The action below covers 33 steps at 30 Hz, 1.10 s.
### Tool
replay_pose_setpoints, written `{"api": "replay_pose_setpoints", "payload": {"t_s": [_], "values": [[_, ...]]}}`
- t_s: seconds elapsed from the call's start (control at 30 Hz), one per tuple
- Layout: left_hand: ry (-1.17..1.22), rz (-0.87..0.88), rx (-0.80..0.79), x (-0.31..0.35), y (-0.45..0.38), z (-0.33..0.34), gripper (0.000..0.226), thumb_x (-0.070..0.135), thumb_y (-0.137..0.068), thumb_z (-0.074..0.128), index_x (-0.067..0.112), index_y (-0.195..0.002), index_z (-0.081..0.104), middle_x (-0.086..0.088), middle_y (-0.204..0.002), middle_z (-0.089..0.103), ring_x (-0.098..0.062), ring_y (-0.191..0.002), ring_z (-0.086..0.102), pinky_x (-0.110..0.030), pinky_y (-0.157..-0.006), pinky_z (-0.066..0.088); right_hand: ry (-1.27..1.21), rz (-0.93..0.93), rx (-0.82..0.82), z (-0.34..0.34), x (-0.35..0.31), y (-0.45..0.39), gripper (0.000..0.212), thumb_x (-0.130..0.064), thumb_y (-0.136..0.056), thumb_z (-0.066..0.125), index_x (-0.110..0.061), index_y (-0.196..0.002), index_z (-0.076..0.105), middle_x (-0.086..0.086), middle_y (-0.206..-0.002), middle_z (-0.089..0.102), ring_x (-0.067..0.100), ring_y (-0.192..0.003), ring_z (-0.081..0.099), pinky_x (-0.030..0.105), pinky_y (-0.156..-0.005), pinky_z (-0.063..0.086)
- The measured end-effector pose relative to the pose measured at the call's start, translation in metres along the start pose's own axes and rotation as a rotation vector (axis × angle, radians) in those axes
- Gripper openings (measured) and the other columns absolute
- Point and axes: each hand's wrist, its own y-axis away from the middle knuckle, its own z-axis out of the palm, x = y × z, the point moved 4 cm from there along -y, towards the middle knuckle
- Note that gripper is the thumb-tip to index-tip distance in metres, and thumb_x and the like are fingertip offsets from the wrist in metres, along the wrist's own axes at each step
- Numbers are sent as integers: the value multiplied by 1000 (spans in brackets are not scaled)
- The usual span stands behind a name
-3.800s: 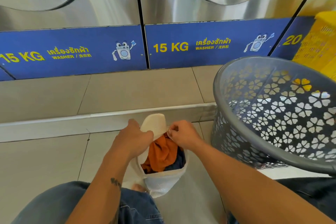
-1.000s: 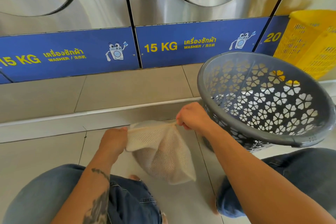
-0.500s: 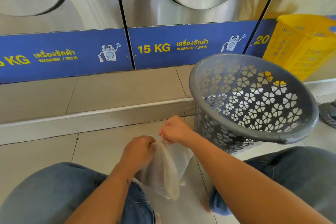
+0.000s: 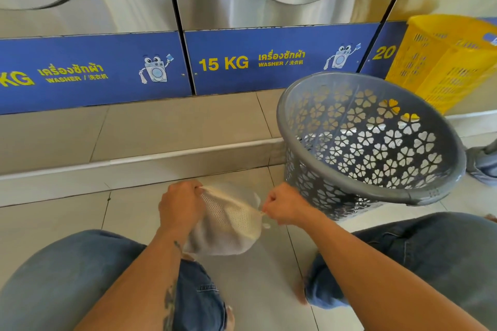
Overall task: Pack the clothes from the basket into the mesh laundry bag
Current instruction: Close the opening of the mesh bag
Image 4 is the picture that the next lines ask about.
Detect person's right hand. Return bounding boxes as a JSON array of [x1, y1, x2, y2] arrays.
[[261, 182, 323, 227]]

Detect person's blue denim shorts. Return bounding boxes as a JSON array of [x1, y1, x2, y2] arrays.
[[0, 212, 497, 331]]

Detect grey furniture base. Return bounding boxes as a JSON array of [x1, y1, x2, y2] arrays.
[[465, 139, 497, 187]]

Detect person's right foot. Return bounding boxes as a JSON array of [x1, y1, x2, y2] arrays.
[[293, 276, 310, 306]]

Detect person's left forearm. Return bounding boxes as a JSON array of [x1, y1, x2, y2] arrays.
[[74, 225, 191, 331]]

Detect grey plastic laundry basket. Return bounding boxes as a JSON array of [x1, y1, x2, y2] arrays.
[[276, 71, 467, 222]]

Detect white mesh laundry bag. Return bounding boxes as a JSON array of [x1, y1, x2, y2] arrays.
[[182, 182, 271, 257]]

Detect person's right forearm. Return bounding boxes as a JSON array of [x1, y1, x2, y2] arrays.
[[304, 212, 490, 331]]

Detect person's left hand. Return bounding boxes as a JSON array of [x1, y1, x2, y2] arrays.
[[158, 180, 207, 234]]

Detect yellow plastic basket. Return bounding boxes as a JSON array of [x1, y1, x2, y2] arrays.
[[385, 13, 497, 115]]

